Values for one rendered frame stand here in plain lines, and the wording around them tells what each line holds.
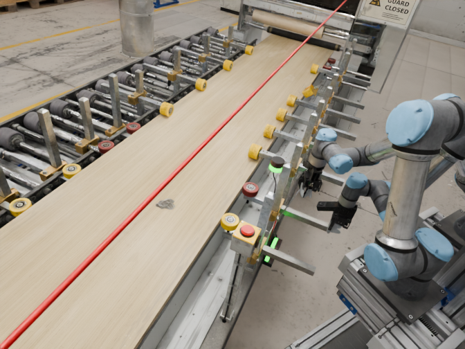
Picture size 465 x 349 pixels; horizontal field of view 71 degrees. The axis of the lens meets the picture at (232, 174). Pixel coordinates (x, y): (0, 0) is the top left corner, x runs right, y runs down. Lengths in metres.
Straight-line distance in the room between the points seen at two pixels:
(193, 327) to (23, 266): 0.68
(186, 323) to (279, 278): 1.09
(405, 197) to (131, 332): 0.92
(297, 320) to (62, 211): 1.55
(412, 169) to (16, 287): 1.28
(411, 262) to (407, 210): 0.17
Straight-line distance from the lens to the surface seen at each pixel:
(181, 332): 1.49
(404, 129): 0.96
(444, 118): 0.99
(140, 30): 5.31
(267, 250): 1.50
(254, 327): 2.23
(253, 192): 1.61
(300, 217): 1.64
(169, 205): 1.49
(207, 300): 1.56
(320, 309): 2.42
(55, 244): 1.44
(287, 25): 3.93
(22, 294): 1.34
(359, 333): 2.18
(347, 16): 3.83
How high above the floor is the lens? 1.98
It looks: 39 degrees down
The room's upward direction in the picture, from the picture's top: 10 degrees clockwise
